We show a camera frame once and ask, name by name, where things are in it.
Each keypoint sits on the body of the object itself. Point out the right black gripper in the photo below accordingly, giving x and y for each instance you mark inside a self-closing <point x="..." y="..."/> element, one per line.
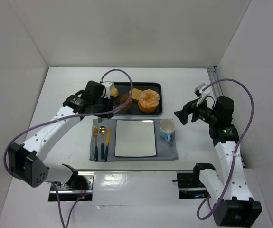
<point x="189" y="111"/>

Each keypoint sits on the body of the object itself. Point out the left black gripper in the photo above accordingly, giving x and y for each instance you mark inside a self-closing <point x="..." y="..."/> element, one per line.
<point x="108" y="110"/>

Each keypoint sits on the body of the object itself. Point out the large sugared round bread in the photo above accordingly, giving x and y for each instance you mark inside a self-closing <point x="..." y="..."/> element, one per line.
<point x="149" y="100"/>

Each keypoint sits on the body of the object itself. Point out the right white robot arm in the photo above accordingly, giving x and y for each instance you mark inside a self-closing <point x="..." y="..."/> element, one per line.
<point x="233" y="203"/>

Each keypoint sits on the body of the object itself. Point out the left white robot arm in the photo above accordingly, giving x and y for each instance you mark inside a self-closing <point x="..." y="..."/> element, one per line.
<point x="26" y="160"/>

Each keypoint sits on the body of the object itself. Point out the small round bun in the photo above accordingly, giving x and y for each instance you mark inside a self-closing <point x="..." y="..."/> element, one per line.
<point x="114" y="92"/>

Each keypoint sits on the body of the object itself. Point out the blue white mug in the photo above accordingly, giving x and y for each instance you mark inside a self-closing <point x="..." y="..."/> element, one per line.
<point x="166" y="129"/>

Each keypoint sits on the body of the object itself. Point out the black baking tray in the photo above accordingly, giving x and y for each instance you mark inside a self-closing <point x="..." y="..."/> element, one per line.
<point x="133" y="109"/>

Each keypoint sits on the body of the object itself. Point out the sliced loaf cake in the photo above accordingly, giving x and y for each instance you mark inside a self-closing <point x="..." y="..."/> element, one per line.
<point x="136" y="93"/>

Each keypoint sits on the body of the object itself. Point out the grey cloth placemat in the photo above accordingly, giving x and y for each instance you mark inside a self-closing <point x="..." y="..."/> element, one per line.
<point x="166" y="151"/>

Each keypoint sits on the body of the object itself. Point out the white square plate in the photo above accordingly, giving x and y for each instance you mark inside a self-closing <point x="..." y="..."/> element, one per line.
<point x="135" y="139"/>

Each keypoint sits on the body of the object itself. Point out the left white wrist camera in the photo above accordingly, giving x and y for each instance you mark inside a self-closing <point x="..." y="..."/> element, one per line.
<point x="108" y="87"/>

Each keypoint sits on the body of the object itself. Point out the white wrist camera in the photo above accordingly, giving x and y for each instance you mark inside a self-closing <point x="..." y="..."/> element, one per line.
<point x="202" y="93"/>
<point x="108" y="87"/>

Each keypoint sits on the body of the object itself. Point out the gold fork green handle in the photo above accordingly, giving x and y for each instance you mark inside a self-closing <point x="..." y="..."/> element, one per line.
<point x="95" y="133"/>

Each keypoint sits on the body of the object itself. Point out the gold spoon green handle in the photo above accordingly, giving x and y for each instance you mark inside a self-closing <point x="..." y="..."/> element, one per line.
<point x="102" y="131"/>

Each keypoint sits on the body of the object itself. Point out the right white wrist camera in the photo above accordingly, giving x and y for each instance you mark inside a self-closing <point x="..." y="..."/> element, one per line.
<point x="202" y="93"/>

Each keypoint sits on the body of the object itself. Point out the aluminium frame post right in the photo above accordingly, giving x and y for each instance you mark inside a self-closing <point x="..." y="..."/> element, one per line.
<point x="216" y="88"/>

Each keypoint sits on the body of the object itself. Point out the gold knife green handle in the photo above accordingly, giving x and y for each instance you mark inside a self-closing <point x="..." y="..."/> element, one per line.
<point x="107" y="145"/>

